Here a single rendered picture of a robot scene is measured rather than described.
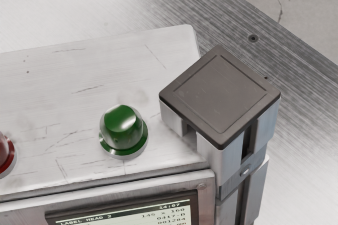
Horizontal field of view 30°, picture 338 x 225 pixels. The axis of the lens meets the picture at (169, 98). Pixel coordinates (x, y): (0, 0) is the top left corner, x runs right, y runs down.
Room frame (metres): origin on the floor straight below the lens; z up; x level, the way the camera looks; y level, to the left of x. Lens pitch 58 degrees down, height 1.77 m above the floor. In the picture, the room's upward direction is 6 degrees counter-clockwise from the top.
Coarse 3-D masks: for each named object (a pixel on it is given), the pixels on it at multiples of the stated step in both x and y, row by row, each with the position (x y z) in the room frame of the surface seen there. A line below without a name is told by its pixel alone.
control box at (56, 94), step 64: (0, 64) 0.22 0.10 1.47; (64, 64) 0.21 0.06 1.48; (128, 64) 0.21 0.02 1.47; (192, 64) 0.21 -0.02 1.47; (0, 128) 0.18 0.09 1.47; (64, 128) 0.17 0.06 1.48; (192, 128) 0.16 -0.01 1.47; (0, 192) 0.14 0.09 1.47; (64, 192) 0.14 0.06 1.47; (128, 192) 0.13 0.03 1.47
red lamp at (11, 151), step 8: (0, 136) 0.16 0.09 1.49; (0, 144) 0.16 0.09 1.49; (8, 144) 0.16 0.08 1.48; (0, 152) 0.15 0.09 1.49; (8, 152) 0.16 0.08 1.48; (16, 152) 0.16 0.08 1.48; (0, 160) 0.15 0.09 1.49; (8, 160) 0.15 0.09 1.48; (16, 160) 0.15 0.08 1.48; (0, 168) 0.15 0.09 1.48; (8, 168) 0.15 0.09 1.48; (0, 176) 0.15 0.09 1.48
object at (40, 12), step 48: (0, 0) 0.86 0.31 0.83; (48, 0) 0.84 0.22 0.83; (96, 0) 0.83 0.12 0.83; (144, 0) 0.82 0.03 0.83; (192, 0) 0.81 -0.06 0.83; (240, 0) 0.80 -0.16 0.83; (0, 48) 0.74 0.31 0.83; (240, 48) 0.68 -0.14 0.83; (288, 48) 0.67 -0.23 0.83; (288, 96) 0.57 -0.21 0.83; (336, 96) 0.56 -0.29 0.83; (288, 144) 0.48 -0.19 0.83; (336, 144) 0.47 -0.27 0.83; (288, 192) 0.39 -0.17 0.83; (336, 192) 0.38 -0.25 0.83
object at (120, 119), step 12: (120, 108) 0.17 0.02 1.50; (132, 108) 0.17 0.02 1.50; (108, 120) 0.16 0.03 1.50; (120, 120) 0.16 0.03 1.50; (132, 120) 0.16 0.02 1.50; (108, 132) 0.16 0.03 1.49; (120, 132) 0.15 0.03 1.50; (132, 132) 0.15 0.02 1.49; (144, 132) 0.16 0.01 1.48; (108, 144) 0.15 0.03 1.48; (120, 144) 0.15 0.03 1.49; (132, 144) 0.15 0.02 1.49; (144, 144) 0.15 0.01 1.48; (120, 156) 0.15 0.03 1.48; (132, 156) 0.15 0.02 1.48
